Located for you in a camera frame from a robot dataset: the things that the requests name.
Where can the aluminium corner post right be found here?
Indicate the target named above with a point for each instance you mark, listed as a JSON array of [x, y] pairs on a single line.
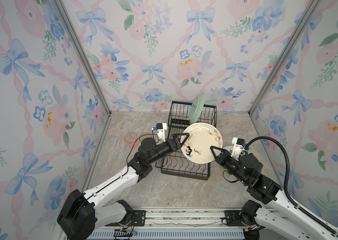
[[297, 33]]

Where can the black wire dish rack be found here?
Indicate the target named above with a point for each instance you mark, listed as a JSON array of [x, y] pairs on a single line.
[[176, 164]]

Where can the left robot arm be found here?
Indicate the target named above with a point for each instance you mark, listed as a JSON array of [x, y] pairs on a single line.
[[112, 183]]

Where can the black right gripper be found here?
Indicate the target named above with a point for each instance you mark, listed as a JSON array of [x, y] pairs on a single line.
[[224, 157]]

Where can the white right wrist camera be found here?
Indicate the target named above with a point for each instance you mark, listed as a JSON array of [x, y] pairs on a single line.
[[238, 149]]

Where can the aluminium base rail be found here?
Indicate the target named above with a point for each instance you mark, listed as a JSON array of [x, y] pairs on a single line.
[[186, 218]]

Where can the yellow glass cup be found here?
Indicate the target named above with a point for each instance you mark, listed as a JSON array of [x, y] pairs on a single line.
[[144, 136]]

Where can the cream plate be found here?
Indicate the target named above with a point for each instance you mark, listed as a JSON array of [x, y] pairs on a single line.
[[197, 146]]

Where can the white plate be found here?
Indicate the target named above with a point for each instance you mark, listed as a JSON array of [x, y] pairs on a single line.
[[230, 148]]

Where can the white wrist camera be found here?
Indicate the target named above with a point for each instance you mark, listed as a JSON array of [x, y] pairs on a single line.
[[160, 130], [238, 149]]

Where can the pink glass cup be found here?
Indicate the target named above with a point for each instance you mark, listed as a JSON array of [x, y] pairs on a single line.
[[130, 139]]

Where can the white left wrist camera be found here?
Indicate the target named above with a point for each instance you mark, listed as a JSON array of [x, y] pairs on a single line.
[[160, 130]]

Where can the aluminium corner post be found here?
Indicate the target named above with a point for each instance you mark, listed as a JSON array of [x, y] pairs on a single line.
[[297, 33], [71, 32]]

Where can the green plate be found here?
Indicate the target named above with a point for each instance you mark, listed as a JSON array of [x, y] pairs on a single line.
[[196, 108]]

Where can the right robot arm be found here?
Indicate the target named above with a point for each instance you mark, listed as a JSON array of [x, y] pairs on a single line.
[[271, 208]]

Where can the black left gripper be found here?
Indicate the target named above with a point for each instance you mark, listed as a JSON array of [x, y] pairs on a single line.
[[176, 146]]

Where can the aluminium corner post left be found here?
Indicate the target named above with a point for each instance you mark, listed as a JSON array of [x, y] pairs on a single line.
[[71, 32]]

